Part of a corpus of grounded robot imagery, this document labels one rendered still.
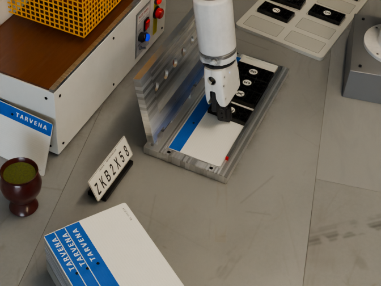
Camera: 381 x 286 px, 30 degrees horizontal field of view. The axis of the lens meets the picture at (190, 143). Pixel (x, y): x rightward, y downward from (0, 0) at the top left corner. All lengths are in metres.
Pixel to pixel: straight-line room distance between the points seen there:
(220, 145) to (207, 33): 0.28
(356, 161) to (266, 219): 0.30
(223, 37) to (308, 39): 0.55
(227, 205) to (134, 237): 0.29
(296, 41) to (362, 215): 0.62
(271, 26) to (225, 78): 0.50
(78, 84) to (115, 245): 0.42
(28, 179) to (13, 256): 0.15
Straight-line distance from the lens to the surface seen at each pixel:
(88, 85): 1.64
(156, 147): 1.63
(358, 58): 1.88
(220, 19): 1.51
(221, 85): 1.58
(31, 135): 1.58
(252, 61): 1.89
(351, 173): 1.68
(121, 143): 1.58
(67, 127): 1.62
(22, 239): 1.49
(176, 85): 1.68
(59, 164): 1.62
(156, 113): 1.59
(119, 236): 1.34
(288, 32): 2.05
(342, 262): 1.51
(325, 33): 2.08
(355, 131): 1.79
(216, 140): 1.66
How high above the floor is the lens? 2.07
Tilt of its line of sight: 44 degrees down
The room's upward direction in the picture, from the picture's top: 6 degrees clockwise
